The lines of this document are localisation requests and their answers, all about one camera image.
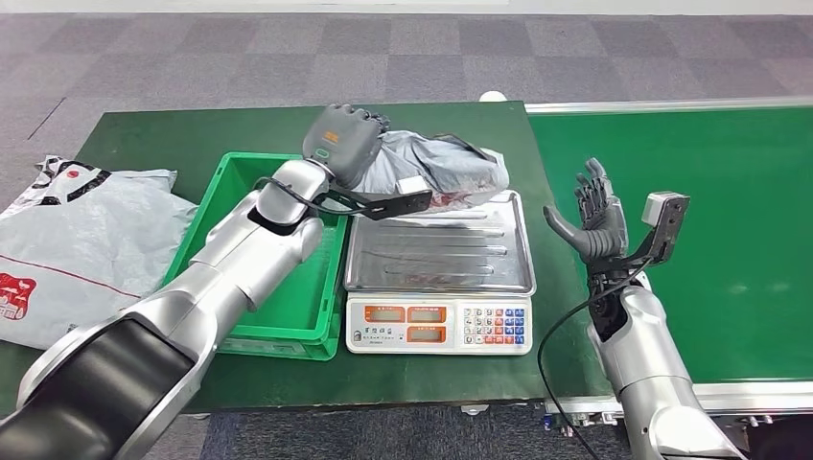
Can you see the grey parcel bag small red dot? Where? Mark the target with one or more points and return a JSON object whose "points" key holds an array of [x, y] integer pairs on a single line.
{"points": [[444, 165]]}

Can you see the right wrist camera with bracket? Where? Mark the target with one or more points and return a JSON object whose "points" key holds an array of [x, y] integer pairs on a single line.
{"points": [[657, 206]]}

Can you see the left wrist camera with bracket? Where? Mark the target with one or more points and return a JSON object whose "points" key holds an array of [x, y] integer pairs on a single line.
{"points": [[413, 185]]}

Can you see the green conveyor belt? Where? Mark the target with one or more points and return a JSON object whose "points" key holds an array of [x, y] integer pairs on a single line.
{"points": [[730, 222]]}

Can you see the white table foot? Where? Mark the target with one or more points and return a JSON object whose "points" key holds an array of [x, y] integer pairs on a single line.
{"points": [[474, 410]]}

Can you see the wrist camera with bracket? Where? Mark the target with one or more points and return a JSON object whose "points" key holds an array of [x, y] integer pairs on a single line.
{"points": [[657, 206], [413, 185]]}

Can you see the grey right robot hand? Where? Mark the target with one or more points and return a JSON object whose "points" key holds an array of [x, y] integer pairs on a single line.
{"points": [[603, 235]]}

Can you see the large grey bag QR codes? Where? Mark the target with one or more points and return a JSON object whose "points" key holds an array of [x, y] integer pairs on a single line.
{"points": [[76, 241]]}

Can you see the white scale with steel tray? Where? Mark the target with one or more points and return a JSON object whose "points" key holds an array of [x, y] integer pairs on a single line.
{"points": [[438, 254]]}

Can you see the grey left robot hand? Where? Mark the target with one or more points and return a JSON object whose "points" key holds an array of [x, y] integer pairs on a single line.
{"points": [[343, 143]]}

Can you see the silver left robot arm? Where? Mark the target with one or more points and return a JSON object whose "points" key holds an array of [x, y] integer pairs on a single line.
{"points": [[254, 254]]}

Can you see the green plastic crate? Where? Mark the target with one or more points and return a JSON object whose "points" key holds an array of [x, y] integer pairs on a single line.
{"points": [[292, 305]]}

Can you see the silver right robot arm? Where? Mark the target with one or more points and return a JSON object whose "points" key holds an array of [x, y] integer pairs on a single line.
{"points": [[641, 368]]}

